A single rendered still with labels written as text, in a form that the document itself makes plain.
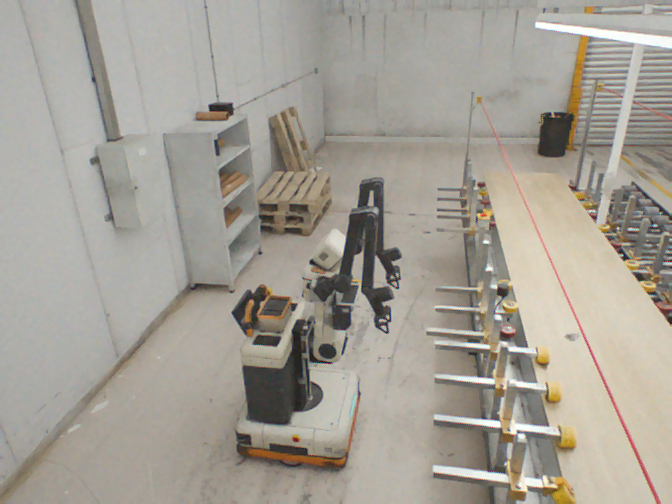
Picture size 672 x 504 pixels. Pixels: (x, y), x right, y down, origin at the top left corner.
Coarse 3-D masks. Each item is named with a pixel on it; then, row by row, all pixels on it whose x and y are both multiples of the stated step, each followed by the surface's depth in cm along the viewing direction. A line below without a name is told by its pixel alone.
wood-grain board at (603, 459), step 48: (528, 192) 450; (528, 240) 356; (576, 240) 354; (528, 288) 295; (576, 288) 293; (624, 288) 292; (528, 336) 252; (624, 336) 249; (576, 384) 219; (624, 384) 218; (576, 432) 194; (624, 432) 193; (576, 480) 174; (624, 480) 174
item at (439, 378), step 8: (440, 376) 217; (448, 376) 217; (456, 376) 217; (448, 384) 216; (456, 384) 216; (464, 384) 215; (472, 384) 214; (480, 384) 213; (488, 384) 212; (520, 384) 211; (528, 384) 211; (536, 384) 210; (544, 384) 210; (528, 392) 210; (536, 392) 209; (544, 392) 208
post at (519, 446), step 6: (516, 438) 165; (522, 438) 164; (516, 444) 165; (522, 444) 164; (516, 450) 166; (522, 450) 165; (516, 456) 167; (522, 456) 166; (510, 462) 172; (516, 462) 168; (522, 462) 167; (510, 468) 171; (516, 468) 169; (522, 468) 169; (504, 498) 180
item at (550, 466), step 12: (492, 216) 432; (492, 228) 426; (492, 240) 422; (504, 264) 350; (504, 276) 347; (516, 312) 295; (516, 324) 293; (516, 336) 290; (528, 360) 254; (528, 372) 253; (528, 396) 250; (540, 408) 224; (540, 420) 223; (540, 444) 220; (552, 456) 200; (552, 468) 199
